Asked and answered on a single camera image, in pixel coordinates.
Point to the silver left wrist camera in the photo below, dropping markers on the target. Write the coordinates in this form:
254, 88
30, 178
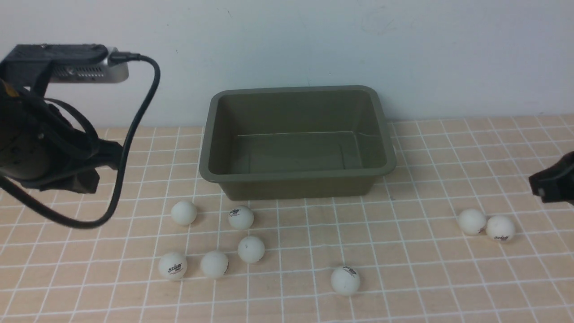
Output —
62, 63

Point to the white ping-pong ball red logo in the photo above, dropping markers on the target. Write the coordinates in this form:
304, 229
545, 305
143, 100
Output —
172, 265

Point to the olive green plastic bin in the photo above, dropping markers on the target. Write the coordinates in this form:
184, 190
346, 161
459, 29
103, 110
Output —
296, 142

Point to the white ping-pong ball logo top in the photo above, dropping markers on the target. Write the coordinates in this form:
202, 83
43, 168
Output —
241, 217

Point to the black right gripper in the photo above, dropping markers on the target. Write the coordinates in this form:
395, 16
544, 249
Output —
556, 183

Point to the orange checkered tablecloth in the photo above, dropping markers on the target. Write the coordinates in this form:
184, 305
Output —
415, 263

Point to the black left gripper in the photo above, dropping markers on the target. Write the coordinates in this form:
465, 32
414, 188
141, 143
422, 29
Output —
47, 144

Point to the white ping-pong ball plain centre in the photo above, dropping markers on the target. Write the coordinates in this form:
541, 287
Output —
251, 249

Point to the white ping-pong ball lone front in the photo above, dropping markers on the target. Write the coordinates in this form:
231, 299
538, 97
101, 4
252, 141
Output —
345, 280

